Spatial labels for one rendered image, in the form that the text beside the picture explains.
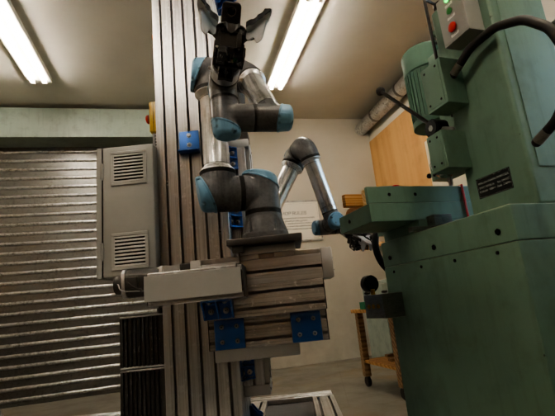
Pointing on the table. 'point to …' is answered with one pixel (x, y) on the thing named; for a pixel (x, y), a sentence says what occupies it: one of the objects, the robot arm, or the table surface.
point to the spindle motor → (416, 54)
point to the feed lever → (419, 115)
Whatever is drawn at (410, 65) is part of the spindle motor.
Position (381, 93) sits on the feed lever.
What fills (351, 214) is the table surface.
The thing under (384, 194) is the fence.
